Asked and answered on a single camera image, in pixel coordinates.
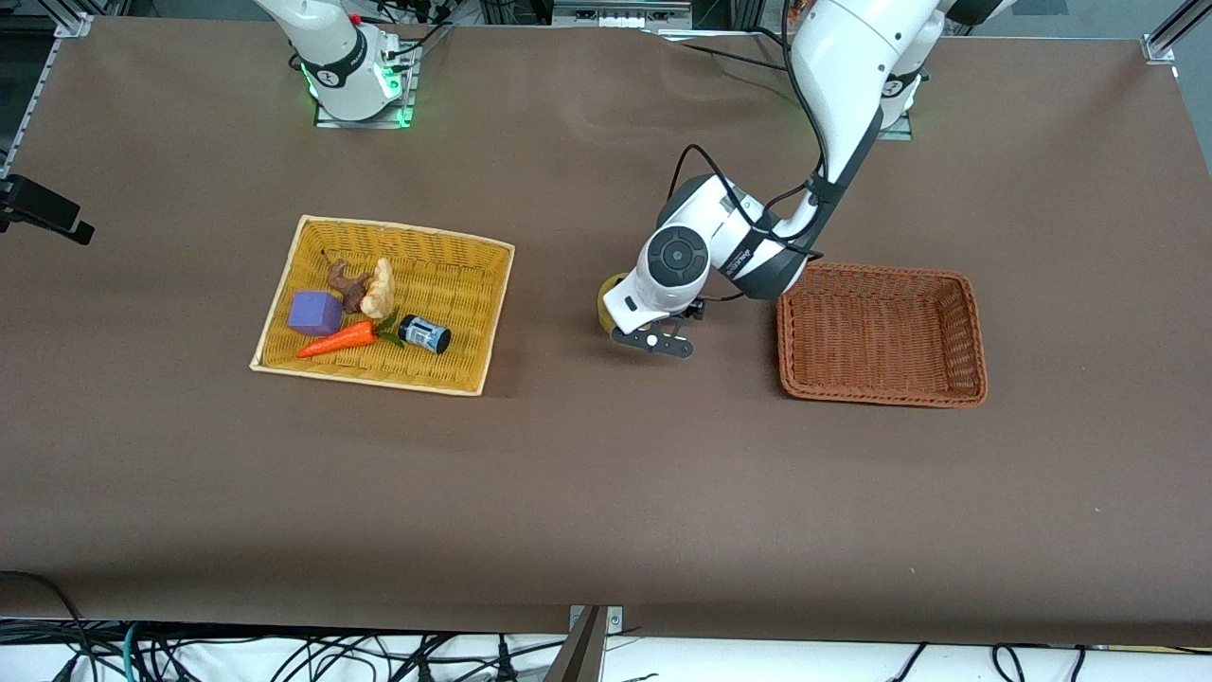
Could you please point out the clear yellowish tape roll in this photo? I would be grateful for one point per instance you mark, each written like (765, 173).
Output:
(608, 305)

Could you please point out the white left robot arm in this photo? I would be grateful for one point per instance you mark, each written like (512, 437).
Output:
(843, 66)

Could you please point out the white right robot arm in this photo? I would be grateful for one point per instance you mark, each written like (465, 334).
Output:
(336, 57)

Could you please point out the brown wicker basket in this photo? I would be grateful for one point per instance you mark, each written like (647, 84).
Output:
(881, 332)

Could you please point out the yellow wicker basket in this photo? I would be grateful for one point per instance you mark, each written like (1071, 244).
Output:
(454, 365)

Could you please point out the small black blue-label bottle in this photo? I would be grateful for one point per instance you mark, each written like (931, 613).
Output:
(426, 334)

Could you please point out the purple foam cube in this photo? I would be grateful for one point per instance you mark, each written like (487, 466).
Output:
(314, 313)

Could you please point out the brown ginger root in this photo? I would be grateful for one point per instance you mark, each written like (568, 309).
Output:
(348, 289)

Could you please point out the grey control box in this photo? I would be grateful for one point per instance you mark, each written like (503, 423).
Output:
(615, 11)

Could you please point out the beige ginger piece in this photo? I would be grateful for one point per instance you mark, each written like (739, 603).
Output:
(379, 289)

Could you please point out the orange toy carrot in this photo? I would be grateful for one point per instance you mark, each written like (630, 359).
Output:
(336, 341)

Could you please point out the dark grey angled bar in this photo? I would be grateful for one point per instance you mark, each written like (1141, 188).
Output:
(579, 654)

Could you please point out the aluminium frame rail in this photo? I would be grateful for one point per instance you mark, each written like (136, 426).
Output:
(38, 90)

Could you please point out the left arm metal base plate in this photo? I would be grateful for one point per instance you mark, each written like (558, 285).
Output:
(900, 128)

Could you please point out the metal table edge bracket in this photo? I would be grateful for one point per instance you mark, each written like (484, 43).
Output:
(615, 620)

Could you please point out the aluminium frame corner bracket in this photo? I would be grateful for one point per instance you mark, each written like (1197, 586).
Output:
(1160, 47)

